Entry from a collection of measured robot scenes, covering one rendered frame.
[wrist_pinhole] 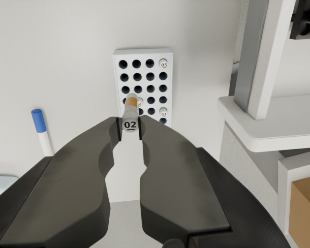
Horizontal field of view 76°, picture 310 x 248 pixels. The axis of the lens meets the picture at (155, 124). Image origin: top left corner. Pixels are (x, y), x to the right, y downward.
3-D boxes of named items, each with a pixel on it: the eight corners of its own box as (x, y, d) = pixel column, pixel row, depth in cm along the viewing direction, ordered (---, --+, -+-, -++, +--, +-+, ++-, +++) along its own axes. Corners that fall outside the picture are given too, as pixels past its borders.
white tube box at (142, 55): (168, 118, 37) (170, 129, 34) (122, 120, 37) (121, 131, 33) (169, 47, 31) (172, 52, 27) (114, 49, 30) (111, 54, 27)
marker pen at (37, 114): (58, 168, 41) (55, 174, 40) (50, 169, 41) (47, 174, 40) (43, 108, 34) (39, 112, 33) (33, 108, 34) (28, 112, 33)
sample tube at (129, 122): (139, 104, 17) (140, 133, 13) (125, 105, 17) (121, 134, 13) (139, 91, 17) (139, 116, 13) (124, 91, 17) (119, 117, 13)
